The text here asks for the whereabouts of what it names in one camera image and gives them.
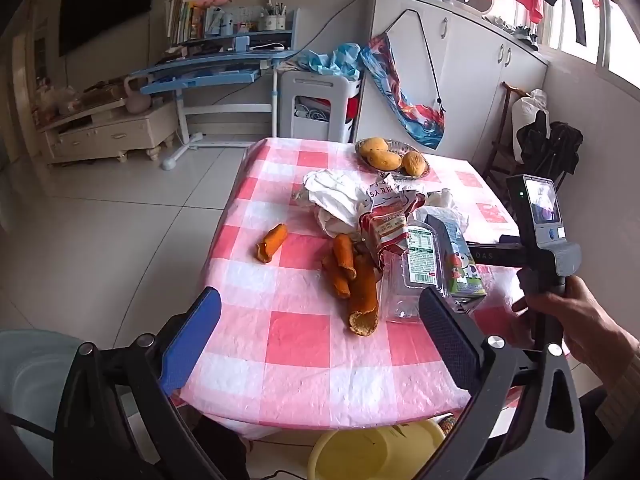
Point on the person's black pants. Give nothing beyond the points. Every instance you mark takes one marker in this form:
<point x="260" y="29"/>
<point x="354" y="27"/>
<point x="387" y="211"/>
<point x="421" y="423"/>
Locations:
<point x="600" y="435"/>

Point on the curled orange peel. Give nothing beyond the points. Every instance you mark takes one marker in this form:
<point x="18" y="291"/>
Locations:
<point x="342" y="260"/>

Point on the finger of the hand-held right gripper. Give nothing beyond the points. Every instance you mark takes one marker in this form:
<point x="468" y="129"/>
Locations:
<point x="495" y="255"/>

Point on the white plastic bag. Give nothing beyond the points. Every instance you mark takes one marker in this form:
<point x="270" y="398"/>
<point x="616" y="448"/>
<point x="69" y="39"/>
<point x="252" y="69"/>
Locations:
<point x="335" y="195"/>

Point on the white pen holder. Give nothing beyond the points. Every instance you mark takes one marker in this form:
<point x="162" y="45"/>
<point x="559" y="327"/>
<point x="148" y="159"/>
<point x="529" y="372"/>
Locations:
<point x="272" y="22"/>

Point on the chair with dark clothes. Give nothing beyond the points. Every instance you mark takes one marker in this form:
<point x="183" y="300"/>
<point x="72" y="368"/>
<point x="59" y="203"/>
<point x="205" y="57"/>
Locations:
<point x="555" y="145"/>

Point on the window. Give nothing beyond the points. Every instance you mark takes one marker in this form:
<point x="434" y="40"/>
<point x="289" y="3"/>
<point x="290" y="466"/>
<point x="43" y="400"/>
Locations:
<point x="620" y="35"/>

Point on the blue study desk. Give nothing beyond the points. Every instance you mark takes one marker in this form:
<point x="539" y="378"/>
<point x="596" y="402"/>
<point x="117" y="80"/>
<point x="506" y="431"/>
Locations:
<point x="200" y="67"/>

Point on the row of books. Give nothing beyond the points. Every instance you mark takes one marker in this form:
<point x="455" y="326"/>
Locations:
<point x="182" y="20"/>

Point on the clear plastic container green label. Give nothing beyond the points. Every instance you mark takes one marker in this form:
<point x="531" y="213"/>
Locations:
<point x="422" y="260"/>

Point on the fruit basket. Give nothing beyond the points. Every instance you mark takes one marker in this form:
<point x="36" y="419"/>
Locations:
<point x="422" y="172"/>

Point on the white sack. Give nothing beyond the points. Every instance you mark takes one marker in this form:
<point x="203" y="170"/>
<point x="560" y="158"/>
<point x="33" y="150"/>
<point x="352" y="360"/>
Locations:
<point x="527" y="110"/>

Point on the colourful printed bag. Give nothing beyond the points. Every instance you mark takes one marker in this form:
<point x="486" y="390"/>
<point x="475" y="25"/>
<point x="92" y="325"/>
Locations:
<point x="395" y="90"/>

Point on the black television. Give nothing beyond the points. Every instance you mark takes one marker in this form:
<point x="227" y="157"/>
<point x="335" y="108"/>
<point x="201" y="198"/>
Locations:
<point x="105" y="5"/>

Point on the pink plush toy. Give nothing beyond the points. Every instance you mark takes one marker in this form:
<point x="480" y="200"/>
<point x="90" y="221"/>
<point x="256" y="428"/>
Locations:
<point x="212" y="0"/>

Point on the small orange peel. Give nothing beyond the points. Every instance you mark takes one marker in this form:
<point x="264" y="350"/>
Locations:
<point x="272" y="242"/>

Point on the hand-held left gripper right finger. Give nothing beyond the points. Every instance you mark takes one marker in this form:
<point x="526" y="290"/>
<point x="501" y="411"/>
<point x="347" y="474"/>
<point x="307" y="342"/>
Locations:
<point x="450" y="340"/>

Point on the wooden chair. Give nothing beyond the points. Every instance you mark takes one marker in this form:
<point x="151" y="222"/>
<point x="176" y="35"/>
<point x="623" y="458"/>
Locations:
<point x="500" y="145"/>

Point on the yellow plastic basin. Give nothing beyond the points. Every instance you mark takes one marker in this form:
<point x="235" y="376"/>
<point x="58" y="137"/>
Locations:
<point x="360" y="452"/>

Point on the white ornament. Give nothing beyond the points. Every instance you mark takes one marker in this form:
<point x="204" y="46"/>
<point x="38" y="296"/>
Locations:
<point x="57" y="100"/>

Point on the teal cushion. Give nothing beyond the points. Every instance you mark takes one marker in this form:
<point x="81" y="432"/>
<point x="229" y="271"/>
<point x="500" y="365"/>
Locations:
<point x="30" y="375"/>

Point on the blue crumpled cloth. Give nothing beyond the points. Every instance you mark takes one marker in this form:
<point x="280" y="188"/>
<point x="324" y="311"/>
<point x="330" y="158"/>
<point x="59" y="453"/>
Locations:
<point x="335" y="62"/>

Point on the green milk carton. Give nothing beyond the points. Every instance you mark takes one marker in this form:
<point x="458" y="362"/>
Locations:
<point x="460" y="265"/>

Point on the pink kettlebell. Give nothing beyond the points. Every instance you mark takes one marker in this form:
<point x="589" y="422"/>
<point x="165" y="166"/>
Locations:
<point x="137" y="102"/>

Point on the white plastic stool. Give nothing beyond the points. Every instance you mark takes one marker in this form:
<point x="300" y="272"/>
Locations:
<point x="312" y="85"/>

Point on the person's right hand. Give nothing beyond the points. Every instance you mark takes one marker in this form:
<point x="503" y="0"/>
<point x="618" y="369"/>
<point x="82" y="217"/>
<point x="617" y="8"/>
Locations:
<point x="590" y="330"/>

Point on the cream television cabinet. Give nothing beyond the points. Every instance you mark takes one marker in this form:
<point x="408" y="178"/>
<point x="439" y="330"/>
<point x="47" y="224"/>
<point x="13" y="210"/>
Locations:
<point x="115" y="132"/>

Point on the red snack packet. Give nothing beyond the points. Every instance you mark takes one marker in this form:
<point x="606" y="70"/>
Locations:
<point x="385" y="225"/>

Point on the pink checked tablecloth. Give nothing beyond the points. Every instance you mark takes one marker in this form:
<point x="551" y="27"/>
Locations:
<point x="295" y="340"/>

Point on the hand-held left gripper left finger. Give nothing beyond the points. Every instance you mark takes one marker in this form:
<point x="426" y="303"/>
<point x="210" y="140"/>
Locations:
<point x="192" y="340"/>

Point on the white cabinet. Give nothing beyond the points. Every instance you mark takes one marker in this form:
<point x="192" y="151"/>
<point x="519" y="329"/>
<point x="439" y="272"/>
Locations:
<point x="470" y="75"/>

